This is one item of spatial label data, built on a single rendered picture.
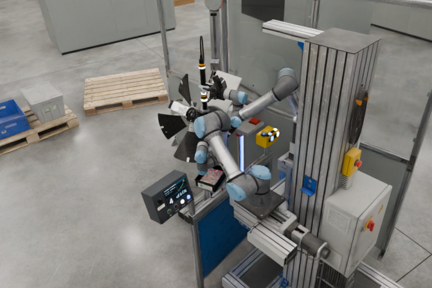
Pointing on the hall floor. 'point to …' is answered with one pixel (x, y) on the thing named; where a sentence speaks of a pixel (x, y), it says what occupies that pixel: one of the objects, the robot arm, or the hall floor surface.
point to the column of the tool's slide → (216, 36)
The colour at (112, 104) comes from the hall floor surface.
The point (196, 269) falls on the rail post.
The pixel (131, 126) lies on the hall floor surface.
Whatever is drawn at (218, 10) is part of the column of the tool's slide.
